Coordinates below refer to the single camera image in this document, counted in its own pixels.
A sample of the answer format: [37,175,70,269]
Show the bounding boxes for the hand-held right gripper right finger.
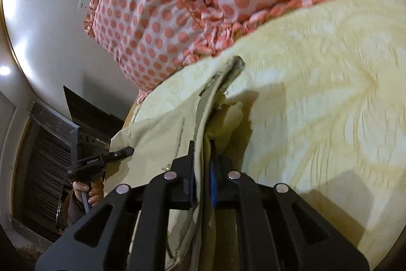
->
[208,139,371,271]

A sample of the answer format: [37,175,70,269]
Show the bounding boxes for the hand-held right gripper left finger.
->
[34,140,199,271]

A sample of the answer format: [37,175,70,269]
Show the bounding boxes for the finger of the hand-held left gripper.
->
[108,146,135,161]

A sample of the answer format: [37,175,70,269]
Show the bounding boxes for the beige pants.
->
[104,56,251,271]

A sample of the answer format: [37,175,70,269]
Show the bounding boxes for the person's left forearm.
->
[62,190,91,229]

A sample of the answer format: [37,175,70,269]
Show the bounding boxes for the person's left hand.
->
[72,177,105,207]

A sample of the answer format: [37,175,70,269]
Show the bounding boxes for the dark wooden furniture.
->
[13,85,126,243]

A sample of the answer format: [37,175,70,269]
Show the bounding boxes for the yellow patterned bedsheet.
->
[122,0,406,271]

